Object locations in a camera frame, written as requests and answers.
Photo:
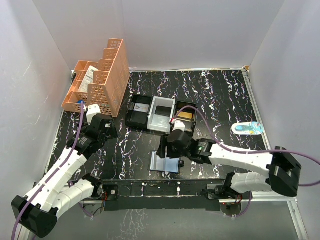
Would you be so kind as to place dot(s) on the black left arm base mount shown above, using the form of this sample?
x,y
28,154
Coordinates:
x,y
110,192

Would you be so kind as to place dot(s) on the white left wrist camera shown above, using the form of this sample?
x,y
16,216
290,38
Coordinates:
x,y
91,111

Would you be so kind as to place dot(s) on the blue white blister pack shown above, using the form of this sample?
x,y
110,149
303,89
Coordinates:
x,y
247,128

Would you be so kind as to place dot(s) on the card in left bin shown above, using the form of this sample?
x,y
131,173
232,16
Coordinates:
x,y
141,107

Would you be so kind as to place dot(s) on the dark card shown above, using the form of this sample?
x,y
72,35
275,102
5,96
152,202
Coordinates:
x,y
163,111

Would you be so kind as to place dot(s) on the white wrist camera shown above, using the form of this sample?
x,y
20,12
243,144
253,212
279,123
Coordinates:
x,y
177,125
91,111

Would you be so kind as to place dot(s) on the orange plastic desk organizer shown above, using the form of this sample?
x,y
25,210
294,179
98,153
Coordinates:
x,y
109,81

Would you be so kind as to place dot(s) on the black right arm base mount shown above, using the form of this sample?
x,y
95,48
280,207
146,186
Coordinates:
x,y
215,192

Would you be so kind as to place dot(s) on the black leather card holder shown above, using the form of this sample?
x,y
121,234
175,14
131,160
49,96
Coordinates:
x,y
165,165

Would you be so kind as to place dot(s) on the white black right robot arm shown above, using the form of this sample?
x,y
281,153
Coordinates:
x,y
276,170

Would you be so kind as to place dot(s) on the black right bin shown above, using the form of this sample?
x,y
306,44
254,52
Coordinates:
x,y
190,125

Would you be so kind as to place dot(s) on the black left bin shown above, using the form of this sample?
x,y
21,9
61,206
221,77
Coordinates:
x,y
138,120

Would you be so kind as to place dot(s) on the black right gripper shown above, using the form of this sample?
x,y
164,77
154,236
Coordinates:
x,y
162,146

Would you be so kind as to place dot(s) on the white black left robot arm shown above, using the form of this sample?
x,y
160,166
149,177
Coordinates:
x,y
40,208

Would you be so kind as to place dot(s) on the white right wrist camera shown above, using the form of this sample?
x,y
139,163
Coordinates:
x,y
177,125

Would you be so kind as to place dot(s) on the black bin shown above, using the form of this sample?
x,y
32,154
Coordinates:
x,y
138,120
190,125

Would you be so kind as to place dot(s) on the gold card in right bin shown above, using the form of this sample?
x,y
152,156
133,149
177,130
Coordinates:
x,y
187,116

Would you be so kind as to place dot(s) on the white paper packet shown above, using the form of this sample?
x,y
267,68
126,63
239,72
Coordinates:
x,y
88,79

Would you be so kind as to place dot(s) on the white middle bin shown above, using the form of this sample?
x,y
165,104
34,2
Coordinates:
x,y
160,123

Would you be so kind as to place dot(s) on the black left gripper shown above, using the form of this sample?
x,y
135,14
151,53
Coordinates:
x,y
107,125

